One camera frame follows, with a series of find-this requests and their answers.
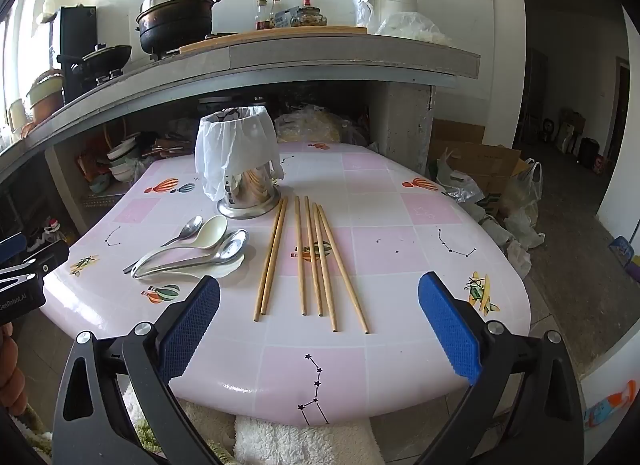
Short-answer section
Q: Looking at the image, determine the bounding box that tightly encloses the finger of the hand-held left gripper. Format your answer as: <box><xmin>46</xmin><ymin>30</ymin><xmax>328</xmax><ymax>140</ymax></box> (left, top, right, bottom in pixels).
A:
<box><xmin>0</xmin><ymin>239</ymin><xmax>71</xmax><ymax>294</ymax></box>
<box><xmin>0</xmin><ymin>232</ymin><xmax>27</xmax><ymax>266</ymax></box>

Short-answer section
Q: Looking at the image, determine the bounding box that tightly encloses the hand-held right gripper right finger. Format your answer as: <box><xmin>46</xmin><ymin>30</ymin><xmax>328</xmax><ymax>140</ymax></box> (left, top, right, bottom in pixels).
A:
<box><xmin>415</xmin><ymin>271</ymin><xmax>586</xmax><ymax>465</ymax></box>

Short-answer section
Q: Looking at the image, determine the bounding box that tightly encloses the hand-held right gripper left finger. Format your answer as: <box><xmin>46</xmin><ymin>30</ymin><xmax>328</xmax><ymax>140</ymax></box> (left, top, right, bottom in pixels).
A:
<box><xmin>52</xmin><ymin>275</ymin><xmax>222</xmax><ymax>465</ymax></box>

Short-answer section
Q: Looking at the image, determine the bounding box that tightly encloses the scalloped white ceramic spoon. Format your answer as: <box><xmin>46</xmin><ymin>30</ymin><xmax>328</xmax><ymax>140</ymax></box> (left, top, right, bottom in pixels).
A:
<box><xmin>145</xmin><ymin>251</ymin><xmax>247</xmax><ymax>281</ymax></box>

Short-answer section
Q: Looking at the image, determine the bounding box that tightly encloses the large metal spoon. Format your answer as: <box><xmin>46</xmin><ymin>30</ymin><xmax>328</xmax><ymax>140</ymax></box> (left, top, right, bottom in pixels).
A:
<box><xmin>134</xmin><ymin>228</ymin><xmax>250</xmax><ymax>280</ymax></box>

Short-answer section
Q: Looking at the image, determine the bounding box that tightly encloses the round white ceramic spoon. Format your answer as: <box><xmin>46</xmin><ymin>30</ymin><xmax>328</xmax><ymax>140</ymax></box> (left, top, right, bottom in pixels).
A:
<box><xmin>131</xmin><ymin>215</ymin><xmax>229</xmax><ymax>277</ymax></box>

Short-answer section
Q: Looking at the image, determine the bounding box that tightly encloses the small metal spoon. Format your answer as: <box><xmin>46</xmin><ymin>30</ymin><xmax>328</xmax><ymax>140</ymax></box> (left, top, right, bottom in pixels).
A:
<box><xmin>123</xmin><ymin>215</ymin><xmax>204</xmax><ymax>275</ymax></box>

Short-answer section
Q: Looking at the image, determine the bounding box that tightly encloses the person's left hand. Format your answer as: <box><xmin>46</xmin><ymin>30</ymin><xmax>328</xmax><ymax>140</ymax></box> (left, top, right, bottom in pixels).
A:
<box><xmin>0</xmin><ymin>323</ymin><xmax>29</xmax><ymax>419</ymax></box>

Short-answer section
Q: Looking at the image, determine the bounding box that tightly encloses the stack of ceramic bowls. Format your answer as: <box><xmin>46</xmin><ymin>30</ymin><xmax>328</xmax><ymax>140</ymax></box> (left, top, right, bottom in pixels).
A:
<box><xmin>106</xmin><ymin>138</ymin><xmax>148</xmax><ymax>182</ymax></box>

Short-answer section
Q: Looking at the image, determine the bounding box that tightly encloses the cream kettle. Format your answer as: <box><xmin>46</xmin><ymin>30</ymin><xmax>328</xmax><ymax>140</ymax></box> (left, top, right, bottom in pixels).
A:
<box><xmin>7</xmin><ymin>98</ymin><xmax>27</xmax><ymax>130</ymax></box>

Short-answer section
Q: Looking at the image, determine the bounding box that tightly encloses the pile of plastic bags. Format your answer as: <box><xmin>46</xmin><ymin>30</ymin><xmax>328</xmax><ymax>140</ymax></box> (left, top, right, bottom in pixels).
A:
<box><xmin>436</xmin><ymin>149</ymin><xmax>547</xmax><ymax>280</ymax></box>

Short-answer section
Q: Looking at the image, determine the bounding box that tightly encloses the white cartoon print board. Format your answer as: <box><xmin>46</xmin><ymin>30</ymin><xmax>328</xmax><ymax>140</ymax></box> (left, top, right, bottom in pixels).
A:
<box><xmin>580</xmin><ymin>290</ymin><xmax>640</xmax><ymax>465</ymax></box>

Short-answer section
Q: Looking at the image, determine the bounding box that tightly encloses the cardboard box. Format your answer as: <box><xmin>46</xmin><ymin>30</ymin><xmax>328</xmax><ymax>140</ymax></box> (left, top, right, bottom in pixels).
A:
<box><xmin>429</xmin><ymin>119</ymin><xmax>537</xmax><ymax>202</ymax></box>

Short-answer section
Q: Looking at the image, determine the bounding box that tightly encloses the gas stove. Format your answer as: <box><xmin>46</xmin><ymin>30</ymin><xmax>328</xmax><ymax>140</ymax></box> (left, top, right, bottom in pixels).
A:
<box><xmin>62</xmin><ymin>34</ymin><xmax>236</xmax><ymax>91</ymax></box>

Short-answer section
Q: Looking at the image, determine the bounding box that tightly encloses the blue purple plastic object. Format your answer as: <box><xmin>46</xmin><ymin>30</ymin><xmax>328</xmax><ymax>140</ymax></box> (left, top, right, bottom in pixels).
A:
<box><xmin>609</xmin><ymin>236</ymin><xmax>640</xmax><ymax>282</ymax></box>

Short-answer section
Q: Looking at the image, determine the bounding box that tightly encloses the black wok with lid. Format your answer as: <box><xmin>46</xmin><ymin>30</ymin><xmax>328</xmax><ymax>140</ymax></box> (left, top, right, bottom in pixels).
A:
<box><xmin>56</xmin><ymin>44</ymin><xmax>133</xmax><ymax>77</ymax></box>

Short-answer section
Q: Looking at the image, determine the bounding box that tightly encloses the tall black box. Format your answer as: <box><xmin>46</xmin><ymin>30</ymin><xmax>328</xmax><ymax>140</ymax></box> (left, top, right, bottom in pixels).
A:
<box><xmin>56</xmin><ymin>6</ymin><xmax>97</xmax><ymax>103</ymax></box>

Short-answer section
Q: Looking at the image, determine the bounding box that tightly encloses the bag of yellow food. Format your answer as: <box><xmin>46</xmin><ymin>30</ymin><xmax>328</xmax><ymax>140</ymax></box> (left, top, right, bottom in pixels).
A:
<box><xmin>274</xmin><ymin>106</ymin><xmax>342</xmax><ymax>144</ymax></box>

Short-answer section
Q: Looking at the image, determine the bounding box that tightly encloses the black cooking pot steel lid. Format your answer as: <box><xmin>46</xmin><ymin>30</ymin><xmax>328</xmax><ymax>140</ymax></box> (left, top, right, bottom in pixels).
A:
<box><xmin>136</xmin><ymin>0</ymin><xmax>223</xmax><ymax>56</ymax></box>

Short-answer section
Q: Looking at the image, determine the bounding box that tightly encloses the large clear plastic bag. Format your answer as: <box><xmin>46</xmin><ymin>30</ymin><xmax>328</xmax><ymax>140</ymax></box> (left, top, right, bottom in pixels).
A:
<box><xmin>375</xmin><ymin>10</ymin><xmax>453</xmax><ymax>47</ymax></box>

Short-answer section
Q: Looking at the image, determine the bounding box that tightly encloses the wooden cutting board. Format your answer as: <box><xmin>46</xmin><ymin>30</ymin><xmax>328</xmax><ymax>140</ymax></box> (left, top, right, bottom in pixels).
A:
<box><xmin>178</xmin><ymin>25</ymin><xmax>369</xmax><ymax>54</ymax></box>

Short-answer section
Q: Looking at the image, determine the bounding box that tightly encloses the small clear plastic bag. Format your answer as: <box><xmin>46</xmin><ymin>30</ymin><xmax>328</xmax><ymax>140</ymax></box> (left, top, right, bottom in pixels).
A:
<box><xmin>355</xmin><ymin>0</ymin><xmax>377</xmax><ymax>28</ymax></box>

